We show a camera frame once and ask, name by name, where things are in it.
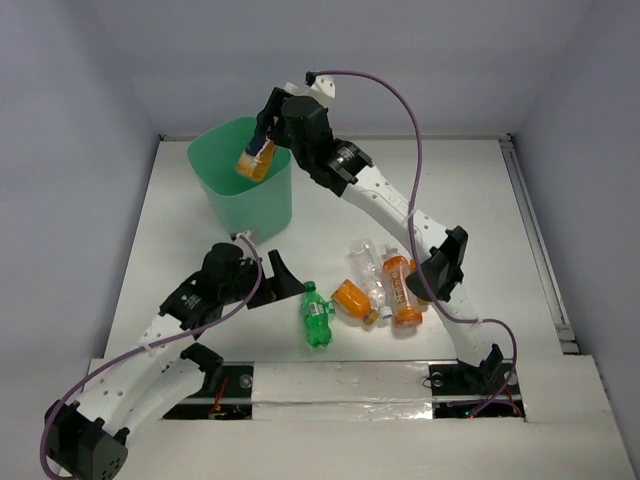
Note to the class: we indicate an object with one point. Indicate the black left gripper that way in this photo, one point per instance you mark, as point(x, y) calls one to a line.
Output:
point(265, 284)

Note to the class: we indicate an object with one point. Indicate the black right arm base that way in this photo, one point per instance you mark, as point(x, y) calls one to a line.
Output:
point(460, 391)

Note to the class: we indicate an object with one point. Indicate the green plastic bin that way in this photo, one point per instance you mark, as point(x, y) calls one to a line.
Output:
point(239, 203)

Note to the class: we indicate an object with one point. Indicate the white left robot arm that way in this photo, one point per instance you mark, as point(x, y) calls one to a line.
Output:
point(86, 432)

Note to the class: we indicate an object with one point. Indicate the orange blue juice bottle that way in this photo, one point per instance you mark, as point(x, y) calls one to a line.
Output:
point(256, 160)

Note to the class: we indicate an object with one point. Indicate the clear water bottle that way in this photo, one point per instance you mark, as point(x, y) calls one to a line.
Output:
point(367, 268)

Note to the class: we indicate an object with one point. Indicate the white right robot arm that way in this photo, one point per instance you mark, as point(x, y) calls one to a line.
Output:
point(350, 174)

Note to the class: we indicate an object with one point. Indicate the short orange juice bottle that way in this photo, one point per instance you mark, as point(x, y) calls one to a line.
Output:
point(355, 302)

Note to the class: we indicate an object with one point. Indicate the green soda bottle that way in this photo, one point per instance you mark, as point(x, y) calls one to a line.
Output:
point(315, 313)

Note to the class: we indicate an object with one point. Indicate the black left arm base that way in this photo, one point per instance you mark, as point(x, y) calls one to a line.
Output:
point(231, 400)

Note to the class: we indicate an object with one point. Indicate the orange floral label bottle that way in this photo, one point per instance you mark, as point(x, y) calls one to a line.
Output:
point(422, 303)

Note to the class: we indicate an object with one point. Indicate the tall orange tea bottle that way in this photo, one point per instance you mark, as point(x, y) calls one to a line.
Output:
point(405, 309)

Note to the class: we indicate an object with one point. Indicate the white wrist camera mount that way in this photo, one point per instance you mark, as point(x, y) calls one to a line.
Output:
point(322, 89)

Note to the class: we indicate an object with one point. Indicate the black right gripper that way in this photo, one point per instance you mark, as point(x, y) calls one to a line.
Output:
point(267, 113)

